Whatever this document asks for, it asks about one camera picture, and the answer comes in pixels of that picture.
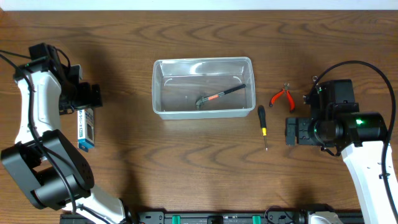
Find blue white screwdriver set box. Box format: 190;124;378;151
77;108;95;152

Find orange handled cutting pliers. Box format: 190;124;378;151
269;83;295;113

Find slim black yellow screwdriver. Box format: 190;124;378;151
257;105;268;151

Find small black handled hammer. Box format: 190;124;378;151
195;84;246;110

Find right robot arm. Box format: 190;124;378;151
285;79;396;223

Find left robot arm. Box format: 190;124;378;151
1;43;133;223

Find clear plastic container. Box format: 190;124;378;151
152;57;256;119

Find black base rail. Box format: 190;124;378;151
59;203;364;224

